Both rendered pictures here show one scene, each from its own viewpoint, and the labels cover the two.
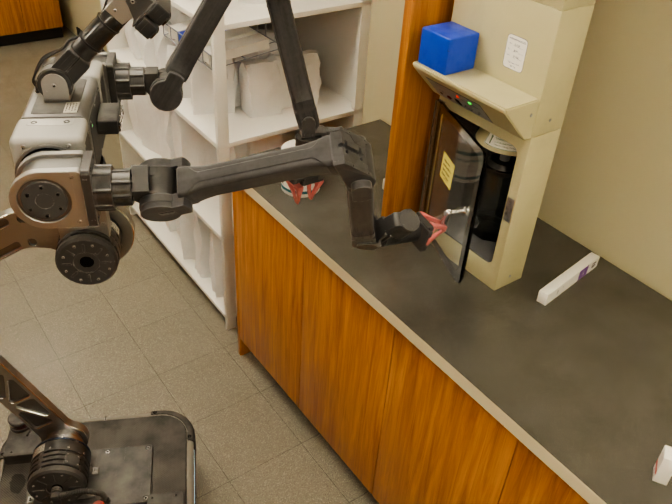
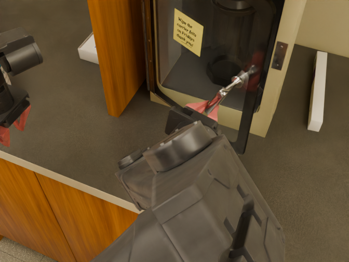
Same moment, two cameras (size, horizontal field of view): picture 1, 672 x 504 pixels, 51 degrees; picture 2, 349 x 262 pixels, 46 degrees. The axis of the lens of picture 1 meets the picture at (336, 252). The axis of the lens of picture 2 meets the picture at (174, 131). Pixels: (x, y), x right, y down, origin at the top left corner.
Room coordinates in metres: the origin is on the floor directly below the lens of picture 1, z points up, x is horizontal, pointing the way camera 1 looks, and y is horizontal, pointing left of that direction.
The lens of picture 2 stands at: (1.06, 0.06, 1.75)
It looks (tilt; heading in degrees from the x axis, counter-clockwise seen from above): 51 degrees down; 332
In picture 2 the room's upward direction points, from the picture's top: straight up
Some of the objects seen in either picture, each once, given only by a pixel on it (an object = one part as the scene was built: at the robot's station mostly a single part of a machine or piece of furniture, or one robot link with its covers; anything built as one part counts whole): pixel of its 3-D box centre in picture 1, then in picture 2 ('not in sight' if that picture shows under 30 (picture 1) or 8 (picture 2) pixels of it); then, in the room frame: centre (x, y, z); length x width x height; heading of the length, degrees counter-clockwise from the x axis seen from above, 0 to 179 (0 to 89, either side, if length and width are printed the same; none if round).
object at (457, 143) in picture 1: (449, 192); (197, 58); (1.61, -0.29, 1.19); 0.30 x 0.01 x 0.40; 17
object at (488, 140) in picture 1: (510, 131); not in sight; (1.69, -0.44, 1.34); 0.18 x 0.18 x 0.05
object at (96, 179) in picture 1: (109, 187); not in sight; (1.11, 0.43, 1.45); 0.09 x 0.08 x 0.12; 12
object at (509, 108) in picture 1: (470, 99); not in sight; (1.61, -0.30, 1.46); 0.32 x 0.11 x 0.10; 38
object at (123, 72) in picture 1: (127, 81); not in sight; (1.60, 0.53, 1.45); 0.09 x 0.08 x 0.12; 12
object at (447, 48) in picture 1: (448, 47); not in sight; (1.69, -0.24, 1.56); 0.10 x 0.10 x 0.09; 38
